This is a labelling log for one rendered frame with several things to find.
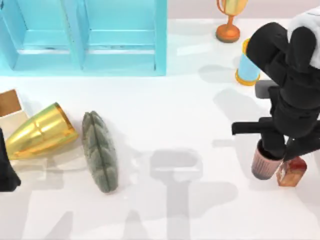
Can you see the pink ribbed cup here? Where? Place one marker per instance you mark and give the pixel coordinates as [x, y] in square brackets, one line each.
[265, 166]

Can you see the brown and red block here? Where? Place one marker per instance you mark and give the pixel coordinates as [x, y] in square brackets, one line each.
[291, 175]

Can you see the grey rounded box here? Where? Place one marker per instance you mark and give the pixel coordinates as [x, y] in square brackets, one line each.
[262, 89]

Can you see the blue can with yellow rims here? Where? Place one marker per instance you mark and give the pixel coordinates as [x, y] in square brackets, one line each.
[246, 68]

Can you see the gold trophy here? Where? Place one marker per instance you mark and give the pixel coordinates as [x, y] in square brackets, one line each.
[228, 31]

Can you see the grey-green bread loaf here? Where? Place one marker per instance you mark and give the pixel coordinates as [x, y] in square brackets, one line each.
[100, 152]

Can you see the light blue rack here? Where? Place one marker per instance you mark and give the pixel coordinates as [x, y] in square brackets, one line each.
[120, 40]

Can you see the gold cup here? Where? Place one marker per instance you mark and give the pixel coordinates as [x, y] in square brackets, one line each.
[42, 132]

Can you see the white box with brown inside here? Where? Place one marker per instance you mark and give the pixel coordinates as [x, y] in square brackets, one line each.
[10, 105]

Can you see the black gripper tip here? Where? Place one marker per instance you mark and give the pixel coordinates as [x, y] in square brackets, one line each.
[7, 167]

